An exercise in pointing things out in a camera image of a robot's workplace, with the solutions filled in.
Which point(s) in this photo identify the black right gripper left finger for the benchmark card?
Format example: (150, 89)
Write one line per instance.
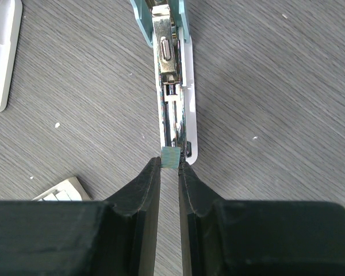
(116, 236)

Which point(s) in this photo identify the white stapler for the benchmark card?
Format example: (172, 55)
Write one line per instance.
(10, 21)

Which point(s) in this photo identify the staple strip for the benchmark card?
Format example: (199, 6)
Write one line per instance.
(170, 157)

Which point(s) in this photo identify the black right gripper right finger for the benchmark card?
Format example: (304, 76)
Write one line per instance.
(257, 237)

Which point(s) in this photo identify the staples tray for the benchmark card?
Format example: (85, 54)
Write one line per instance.
(69, 189)

